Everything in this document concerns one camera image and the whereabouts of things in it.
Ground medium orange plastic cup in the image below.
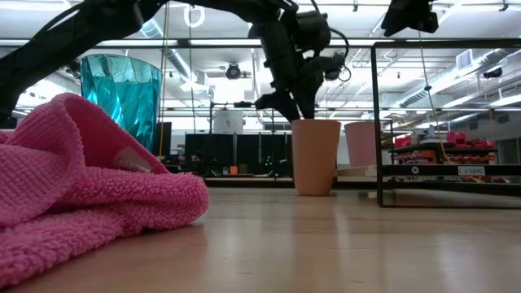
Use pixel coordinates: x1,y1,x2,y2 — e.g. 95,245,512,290
291,118,343,198

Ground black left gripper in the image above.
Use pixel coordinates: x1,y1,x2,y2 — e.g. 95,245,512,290
247,18,339,123

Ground rack with red bins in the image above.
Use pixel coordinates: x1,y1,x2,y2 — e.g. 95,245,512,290
392,129,497,166

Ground black frame background workstation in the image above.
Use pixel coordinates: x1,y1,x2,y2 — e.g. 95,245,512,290
208,100,276,180

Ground white hanging ring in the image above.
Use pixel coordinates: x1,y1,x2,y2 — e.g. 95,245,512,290
183,2,206,29

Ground pink microfibre cloth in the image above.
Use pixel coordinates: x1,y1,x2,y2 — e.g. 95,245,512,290
0,92,211,290

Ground small pink plastic cup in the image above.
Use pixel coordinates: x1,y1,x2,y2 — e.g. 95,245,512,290
344,120,379,168

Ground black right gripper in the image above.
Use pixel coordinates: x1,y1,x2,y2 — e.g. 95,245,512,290
379,0,440,38

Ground round black ceiling camera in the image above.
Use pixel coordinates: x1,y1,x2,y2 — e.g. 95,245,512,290
225,62,243,81

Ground black hanging camera with cable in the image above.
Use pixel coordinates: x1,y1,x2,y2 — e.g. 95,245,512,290
325,51,352,83

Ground yellow cable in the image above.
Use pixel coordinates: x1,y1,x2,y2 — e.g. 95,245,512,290
418,30,486,184

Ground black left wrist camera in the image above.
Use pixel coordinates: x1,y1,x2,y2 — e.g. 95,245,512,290
294,11,333,55

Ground black partition panels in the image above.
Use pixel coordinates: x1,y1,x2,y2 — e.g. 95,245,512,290
184,133,294,178

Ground large teal faceted cup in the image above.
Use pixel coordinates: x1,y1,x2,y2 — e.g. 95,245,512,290
80,54,164,154

